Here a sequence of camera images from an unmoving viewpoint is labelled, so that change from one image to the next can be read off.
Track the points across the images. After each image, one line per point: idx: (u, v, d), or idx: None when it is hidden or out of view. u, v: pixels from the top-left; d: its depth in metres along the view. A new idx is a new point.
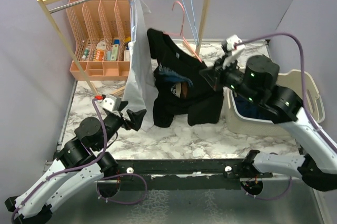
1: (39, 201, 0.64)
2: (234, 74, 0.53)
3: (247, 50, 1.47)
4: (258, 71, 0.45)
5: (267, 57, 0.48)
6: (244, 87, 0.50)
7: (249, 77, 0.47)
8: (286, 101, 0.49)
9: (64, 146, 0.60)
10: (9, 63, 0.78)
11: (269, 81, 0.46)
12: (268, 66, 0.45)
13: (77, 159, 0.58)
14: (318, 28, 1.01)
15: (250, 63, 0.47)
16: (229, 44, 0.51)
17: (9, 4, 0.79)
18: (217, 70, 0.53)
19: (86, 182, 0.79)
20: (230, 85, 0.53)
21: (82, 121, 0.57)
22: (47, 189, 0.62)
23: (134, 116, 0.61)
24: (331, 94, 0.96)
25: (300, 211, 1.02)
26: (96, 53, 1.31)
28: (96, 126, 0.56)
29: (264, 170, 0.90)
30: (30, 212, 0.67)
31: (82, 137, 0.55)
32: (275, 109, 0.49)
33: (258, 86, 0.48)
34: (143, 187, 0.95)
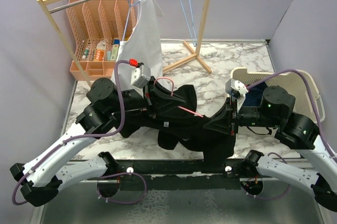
1: (54, 167, 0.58)
2: (248, 112, 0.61)
3: (247, 50, 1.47)
4: (275, 102, 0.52)
5: (283, 88, 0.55)
6: (264, 118, 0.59)
7: (267, 107, 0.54)
8: (302, 129, 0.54)
9: (84, 111, 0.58)
10: (9, 63, 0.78)
11: (286, 110, 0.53)
12: (284, 98, 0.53)
13: (98, 123, 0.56)
14: (319, 28, 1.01)
15: (266, 94, 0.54)
16: (242, 91, 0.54)
17: (8, 4, 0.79)
18: (236, 116, 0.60)
19: (91, 172, 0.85)
20: (251, 122, 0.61)
21: (93, 84, 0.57)
22: (64, 153, 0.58)
23: (154, 98, 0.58)
24: (331, 94, 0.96)
25: (300, 211, 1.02)
26: (96, 53, 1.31)
28: (108, 89, 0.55)
29: (264, 173, 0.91)
30: (40, 181, 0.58)
31: (95, 100, 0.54)
32: (293, 137, 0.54)
33: (276, 115, 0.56)
34: (143, 186, 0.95)
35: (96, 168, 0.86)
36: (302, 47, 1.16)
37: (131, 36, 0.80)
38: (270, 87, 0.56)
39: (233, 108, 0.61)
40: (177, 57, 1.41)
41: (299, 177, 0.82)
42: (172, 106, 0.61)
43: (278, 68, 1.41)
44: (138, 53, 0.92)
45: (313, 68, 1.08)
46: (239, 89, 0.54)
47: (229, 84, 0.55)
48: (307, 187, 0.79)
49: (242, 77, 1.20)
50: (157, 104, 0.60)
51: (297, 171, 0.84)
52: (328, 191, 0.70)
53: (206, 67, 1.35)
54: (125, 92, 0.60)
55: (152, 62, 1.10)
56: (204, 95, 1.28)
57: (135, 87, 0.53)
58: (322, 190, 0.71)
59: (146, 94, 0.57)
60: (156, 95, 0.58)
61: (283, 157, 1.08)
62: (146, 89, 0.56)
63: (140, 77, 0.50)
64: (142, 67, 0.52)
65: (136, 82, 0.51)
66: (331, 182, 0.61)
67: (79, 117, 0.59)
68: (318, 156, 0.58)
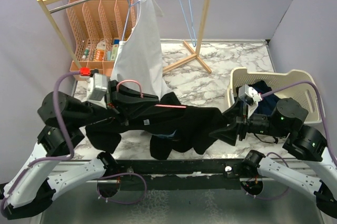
1: (28, 189, 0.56)
2: (258, 120, 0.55)
3: (247, 50, 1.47)
4: (289, 115, 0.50)
5: (296, 100, 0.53)
6: (273, 129, 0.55)
7: (279, 118, 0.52)
8: (311, 140, 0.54)
9: (44, 128, 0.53)
10: (10, 63, 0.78)
11: (299, 123, 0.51)
12: (298, 111, 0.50)
13: (58, 142, 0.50)
14: (319, 28, 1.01)
15: (279, 106, 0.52)
16: (256, 98, 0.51)
17: (8, 4, 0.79)
18: (246, 122, 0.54)
19: (89, 175, 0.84)
20: (259, 130, 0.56)
21: (44, 99, 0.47)
22: (32, 176, 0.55)
23: (121, 105, 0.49)
24: (331, 94, 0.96)
25: (300, 211, 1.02)
26: (96, 53, 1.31)
28: (60, 104, 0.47)
29: (264, 174, 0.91)
30: (19, 202, 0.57)
31: (46, 119, 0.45)
32: (301, 149, 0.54)
33: (286, 126, 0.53)
34: (144, 186, 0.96)
35: (93, 171, 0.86)
36: (301, 47, 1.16)
37: (132, 36, 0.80)
38: (283, 99, 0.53)
39: (243, 120, 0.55)
40: (177, 57, 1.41)
41: (302, 183, 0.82)
42: (144, 109, 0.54)
43: (278, 68, 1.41)
44: (139, 53, 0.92)
45: (313, 68, 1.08)
46: (253, 97, 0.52)
47: (244, 90, 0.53)
48: (309, 193, 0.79)
49: (242, 77, 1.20)
50: (127, 110, 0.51)
51: (300, 176, 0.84)
52: (331, 199, 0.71)
53: (206, 67, 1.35)
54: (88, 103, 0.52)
55: (152, 62, 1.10)
56: (204, 95, 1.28)
57: (92, 100, 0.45)
58: (325, 198, 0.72)
59: (109, 104, 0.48)
60: (122, 103, 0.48)
61: (283, 157, 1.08)
62: (108, 98, 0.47)
63: (92, 90, 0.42)
64: (96, 75, 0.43)
65: (90, 95, 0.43)
66: (334, 188, 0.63)
67: (40, 136, 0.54)
68: (325, 167, 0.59)
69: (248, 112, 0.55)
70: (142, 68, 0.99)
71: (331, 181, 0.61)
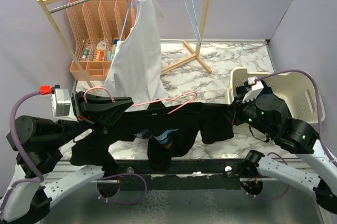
1: (16, 206, 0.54)
2: (251, 109, 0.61)
3: (247, 50, 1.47)
4: (267, 109, 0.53)
5: (274, 95, 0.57)
6: (259, 122, 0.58)
7: (260, 114, 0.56)
8: (301, 133, 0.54)
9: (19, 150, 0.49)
10: (10, 63, 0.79)
11: (279, 116, 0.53)
12: (275, 104, 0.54)
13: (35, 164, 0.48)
14: (319, 28, 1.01)
15: (258, 103, 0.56)
16: (250, 80, 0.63)
17: (8, 4, 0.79)
18: (236, 103, 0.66)
19: (85, 181, 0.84)
20: (248, 118, 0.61)
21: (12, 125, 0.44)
22: (16, 198, 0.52)
23: (90, 114, 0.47)
24: (331, 93, 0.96)
25: (300, 211, 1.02)
26: (96, 53, 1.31)
28: (28, 130, 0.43)
29: (263, 174, 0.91)
30: (11, 217, 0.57)
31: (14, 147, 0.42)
32: (291, 142, 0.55)
33: (271, 121, 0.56)
34: (143, 186, 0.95)
35: (91, 174, 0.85)
36: (302, 47, 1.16)
37: (130, 36, 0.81)
38: (262, 95, 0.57)
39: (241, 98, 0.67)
40: (177, 57, 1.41)
41: (300, 180, 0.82)
42: (121, 111, 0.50)
43: (278, 68, 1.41)
44: (138, 53, 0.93)
45: (313, 68, 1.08)
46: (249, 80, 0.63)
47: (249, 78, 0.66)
48: (308, 190, 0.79)
49: (242, 77, 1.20)
50: (102, 118, 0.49)
51: (299, 173, 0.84)
52: (330, 194, 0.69)
53: (206, 67, 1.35)
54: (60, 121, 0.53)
55: (150, 62, 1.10)
56: (204, 95, 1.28)
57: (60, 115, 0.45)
58: (324, 193, 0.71)
59: (79, 117, 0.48)
60: (92, 112, 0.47)
61: (283, 157, 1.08)
62: (77, 111, 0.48)
63: (56, 104, 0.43)
64: (57, 91, 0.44)
65: (56, 112, 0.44)
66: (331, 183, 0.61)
67: (19, 157, 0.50)
68: (317, 160, 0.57)
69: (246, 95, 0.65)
70: (140, 68, 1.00)
71: (327, 176, 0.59)
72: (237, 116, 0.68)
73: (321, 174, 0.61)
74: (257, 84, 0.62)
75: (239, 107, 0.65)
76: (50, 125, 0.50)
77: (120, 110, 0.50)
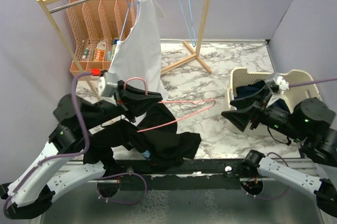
1: (34, 187, 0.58)
2: (276, 111, 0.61)
3: (247, 50, 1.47)
4: (316, 119, 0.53)
5: (320, 102, 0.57)
6: (290, 126, 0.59)
7: (304, 121, 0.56)
8: (334, 145, 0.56)
9: (57, 128, 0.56)
10: (10, 63, 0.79)
11: (325, 127, 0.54)
12: (324, 113, 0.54)
13: (70, 142, 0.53)
14: (319, 28, 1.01)
15: (305, 109, 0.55)
16: (282, 86, 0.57)
17: (8, 4, 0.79)
18: (261, 110, 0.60)
19: (88, 177, 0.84)
20: (275, 122, 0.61)
21: (60, 101, 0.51)
22: (40, 175, 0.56)
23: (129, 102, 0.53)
24: (331, 94, 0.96)
25: (300, 211, 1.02)
26: (96, 53, 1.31)
28: (75, 105, 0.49)
29: (263, 174, 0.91)
30: (25, 201, 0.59)
31: (61, 120, 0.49)
32: (323, 153, 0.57)
33: (310, 129, 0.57)
34: (143, 186, 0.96)
35: (93, 171, 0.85)
36: (302, 47, 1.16)
37: (130, 37, 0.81)
38: (308, 100, 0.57)
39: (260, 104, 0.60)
40: (177, 57, 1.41)
41: (301, 182, 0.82)
42: (150, 105, 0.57)
43: (278, 68, 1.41)
44: (137, 53, 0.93)
45: (313, 68, 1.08)
46: (279, 84, 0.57)
47: (273, 77, 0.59)
48: (310, 193, 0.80)
49: (242, 77, 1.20)
50: (134, 107, 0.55)
51: (299, 176, 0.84)
52: (331, 198, 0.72)
53: (206, 67, 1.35)
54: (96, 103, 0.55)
55: (151, 62, 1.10)
56: (204, 95, 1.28)
57: (104, 96, 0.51)
58: (325, 197, 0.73)
59: (118, 101, 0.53)
60: (130, 100, 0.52)
61: (283, 157, 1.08)
62: (117, 95, 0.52)
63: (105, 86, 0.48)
64: (106, 74, 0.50)
65: (102, 91, 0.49)
66: None
67: (52, 135, 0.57)
68: None
69: (268, 101, 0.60)
70: (140, 68, 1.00)
71: None
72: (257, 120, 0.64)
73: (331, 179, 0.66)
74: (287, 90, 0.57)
75: (263, 113, 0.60)
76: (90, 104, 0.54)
77: (149, 103, 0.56)
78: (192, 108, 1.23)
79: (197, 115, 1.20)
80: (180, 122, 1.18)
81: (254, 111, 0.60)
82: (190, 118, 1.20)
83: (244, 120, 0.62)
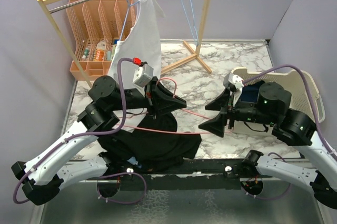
1: (56, 164, 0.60)
2: (246, 107, 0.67)
3: (247, 50, 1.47)
4: (271, 99, 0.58)
5: (278, 85, 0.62)
6: (260, 115, 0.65)
7: (264, 103, 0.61)
8: (299, 125, 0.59)
9: (85, 109, 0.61)
10: (9, 63, 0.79)
11: (283, 105, 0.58)
12: (279, 94, 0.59)
13: (99, 122, 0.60)
14: (319, 28, 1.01)
15: (264, 91, 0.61)
16: (238, 84, 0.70)
17: (8, 4, 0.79)
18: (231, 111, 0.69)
19: (93, 171, 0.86)
20: (247, 116, 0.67)
21: (95, 82, 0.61)
22: (66, 151, 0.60)
23: (157, 100, 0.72)
24: (331, 94, 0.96)
25: (300, 212, 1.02)
26: (96, 53, 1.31)
28: (110, 87, 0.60)
29: (264, 173, 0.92)
30: (41, 179, 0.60)
31: (97, 98, 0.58)
32: (289, 133, 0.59)
33: (272, 111, 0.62)
34: (143, 186, 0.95)
35: (97, 167, 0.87)
36: (302, 47, 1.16)
37: (130, 36, 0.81)
38: (266, 83, 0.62)
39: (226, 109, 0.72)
40: (177, 57, 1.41)
41: (298, 175, 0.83)
42: (169, 108, 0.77)
43: (278, 68, 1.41)
44: (137, 53, 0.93)
45: (313, 68, 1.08)
46: (235, 83, 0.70)
47: (228, 78, 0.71)
48: (306, 186, 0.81)
49: (242, 77, 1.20)
50: (158, 105, 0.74)
51: (296, 169, 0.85)
52: (327, 187, 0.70)
53: (206, 67, 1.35)
54: (127, 91, 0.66)
55: (151, 62, 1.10)
56: (204, 95, 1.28)
57: (137, 84, 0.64)
58: (320, 187, 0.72)
59: (147, 93, 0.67)
60: (158, 97, 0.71)
61: (284, 157, 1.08)
62: (147, 88, 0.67)
63: (142, 75, 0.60)
64: (145, 66, 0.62)
65: (137, 80, 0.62)
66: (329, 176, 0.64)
67: (81, 115, 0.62)
68: (316, 152, 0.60)
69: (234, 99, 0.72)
70: None
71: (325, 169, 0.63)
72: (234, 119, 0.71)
73: (319, 168, 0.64)
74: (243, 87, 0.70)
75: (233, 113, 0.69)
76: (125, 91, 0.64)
77: (171, 105, 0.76)
78: (192, 108, 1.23)
79: (197, 115, 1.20)
80: (179, 122, 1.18)
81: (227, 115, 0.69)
82: (190, 118, 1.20)
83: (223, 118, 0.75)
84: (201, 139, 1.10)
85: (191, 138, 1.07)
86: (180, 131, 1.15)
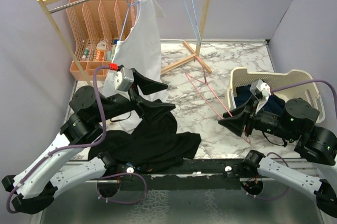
1: (42, 178, 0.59)
2: (267, 118, 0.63)
3: (247, 50, 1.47)
4: (298, 116, 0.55)
5: (306, 102, 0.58)
6: (280, 128, 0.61)
7: (289, 119, 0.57)
8: (326, 144, 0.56)
9: (68, 119, 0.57)
10: (10, 63, 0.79)
11: (309, 124, 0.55)
12: (309, 112, 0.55)
13: (81, 134, 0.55)
14: (319, 28, 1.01)
15: (289, 108, 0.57)
16: (265, 92, 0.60)
17: (8, 4, 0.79)
18: (252, 116, 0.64)
19: (90, 174, 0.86)
20: (266, 128, 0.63)
21: (77, 92, 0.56)
22: (50, 165, 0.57)
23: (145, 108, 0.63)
24: (330, 94, 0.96)
25: (300, 212, 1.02)
26: (96, 53, 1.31)
28: (91, 97, 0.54)
29: (263, 174, 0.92)
30: (30, 193, 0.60)
31: (78, 109, 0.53)
32: (314, 152, 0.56)
33: (297, 128, 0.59)
34: (143, 186, 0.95)
35: (94, 170, 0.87)
36: (301, 47, 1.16)
37: (130, 37, 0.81)
38: (293, 100, 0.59)
39: (251, 110, 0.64)
40: (177, 57, 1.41)
41: (301, 182, 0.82)
42: (161, 112, 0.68)
43: (278, 68, 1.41)
44: (137, 53, 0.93)
45: (312, 68, 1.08)
46: (262, 91, 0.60)
47: (256, 84, 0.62)
48: (309, 193, 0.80)
49: (241, 77, 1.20)
50: (148, 114, 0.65)
51: (300, 176, 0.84)
52: (331, 199, 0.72)
53: (206, 67, 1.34)
54: (110, 98, 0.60)
55: (150, 63, 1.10)
56: (204, 95, 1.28)
57: (120, 90, 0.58)
58: (326, 197, 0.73)
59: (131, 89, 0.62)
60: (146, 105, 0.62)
61: (284, 157, 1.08)
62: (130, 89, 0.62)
63: (123, 80, 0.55)
64: (123, 70, 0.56)
65: (119, 85, 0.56)
66: None
67: (64, 127, 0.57)
68: None
69: (257, 107, 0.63)
70: (139, 68, 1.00)
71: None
72: (251, 126, 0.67)
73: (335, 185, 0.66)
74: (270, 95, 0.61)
75: (254, 120, 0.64)
76: (106, 99, 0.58)
77: (164, 110, 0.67)
78: (192, 108, 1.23)
79: (196, 115, 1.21)
80: (179, 122, 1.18)
81: (246, 118, 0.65)
82: (190, 118, 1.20)
83: (239, 126, 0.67)
84: (201, 139, 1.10)
85: (191, 138, 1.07)
86: (180, 131, 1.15)
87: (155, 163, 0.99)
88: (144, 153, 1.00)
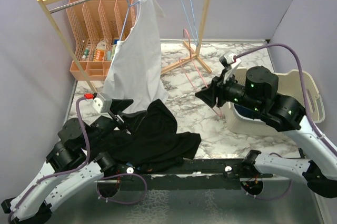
1: (33, 203, 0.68)
2: (234, 88, 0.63)
3: (247, 50, 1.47)
4: (258, 82, 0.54)
5: (265, 68, 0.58)
6: (247, 98, 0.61)
7: (250, 87, 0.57)
8: (288, 109, 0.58)
9: (54, 149, 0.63)
10: (9, 63, 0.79)
11: (269, 89, 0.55)
12: (267, 77, 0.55)
13: (66, 162, 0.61)
14: (319, 28, 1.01)
15: (250, 74, 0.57)
16: (229, 59, 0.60)
17: (8, 3, 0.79)
18: (219, 85, 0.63)
19: (86, 182, 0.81)
20: (234, 98, 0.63)
21: (65, 123, 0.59)
22: (39, 192, 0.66)
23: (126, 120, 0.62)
24: (330, 94, 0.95)
25: (300, 212, 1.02)
26: (96, 53, 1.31)
28: (79, 128, 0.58)
29: (264, 171, 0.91)
30: (25, 215, 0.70)
31: (66, 140, 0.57)
32: (278, 118, 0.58)
33: (260, 96, 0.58)
34: (143, 187, 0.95)
35: (89, 177, 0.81)
36: (301, 47, 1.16)
37: (130, 36, 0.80)
38: (253, 67, 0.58)
39: (219, 79, 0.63)
40: (177, 57, 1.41)
41: (292, 168, 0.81)
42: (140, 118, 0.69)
43: (278, 68, 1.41)
44: (137, 53, 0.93)
45: (312, 68, 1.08)
46: (226, 58, 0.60)
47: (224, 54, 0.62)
48: (300, 177, 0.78)
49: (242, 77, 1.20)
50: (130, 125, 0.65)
51: (289, 162, 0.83)
52: (318, 175, 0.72)
53: (206, 67, 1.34)
54: (91, 125, 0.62)
55: (150, 63, 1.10)
56: None
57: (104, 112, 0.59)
58: (312, 175, 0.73)
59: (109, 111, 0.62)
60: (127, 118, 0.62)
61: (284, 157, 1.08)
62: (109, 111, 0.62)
63: (104, 102, 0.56)
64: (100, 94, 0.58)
65: (102, 108, 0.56)
66: (319, 160, 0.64)
67: (49, 157, 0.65)
68: (306, 136, 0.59)
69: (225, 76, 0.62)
70: (139, 68, 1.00)
71: (314, 154, 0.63)
72: (220, 98, 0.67)
73: (309, 153, 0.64)
74: (235, 62, 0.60)
75: (220, 89, 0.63)
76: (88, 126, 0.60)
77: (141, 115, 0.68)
78: (192, 108, 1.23)
79: (197, 115, 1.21)
80: (179, 122, 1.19)
81: (214, 86, 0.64)
82: (190, 118, 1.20)
83: (210, 95, 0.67)
84: (201, 139, 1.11)
85: (191, 138, 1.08)
86: (180, 131, 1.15)
87: (155, 163, 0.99)
88: (144, 153, 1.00)
